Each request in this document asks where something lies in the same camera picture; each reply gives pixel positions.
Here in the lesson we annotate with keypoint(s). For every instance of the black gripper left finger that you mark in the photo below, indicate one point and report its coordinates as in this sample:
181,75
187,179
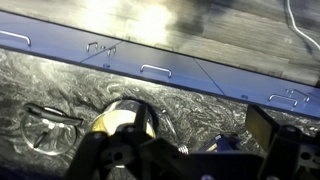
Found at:
141,120

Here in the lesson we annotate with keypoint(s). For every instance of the blue-grey base cabinet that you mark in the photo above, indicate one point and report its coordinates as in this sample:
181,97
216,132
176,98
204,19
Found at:
50,43

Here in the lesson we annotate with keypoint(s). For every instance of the blue yellow pasta box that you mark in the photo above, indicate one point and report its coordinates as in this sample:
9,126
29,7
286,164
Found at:
216,144

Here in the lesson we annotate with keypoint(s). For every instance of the steel pot with pasta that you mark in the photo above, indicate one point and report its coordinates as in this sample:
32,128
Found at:
113,120

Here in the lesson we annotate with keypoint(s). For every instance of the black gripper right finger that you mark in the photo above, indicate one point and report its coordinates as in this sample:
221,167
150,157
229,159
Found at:
261,125

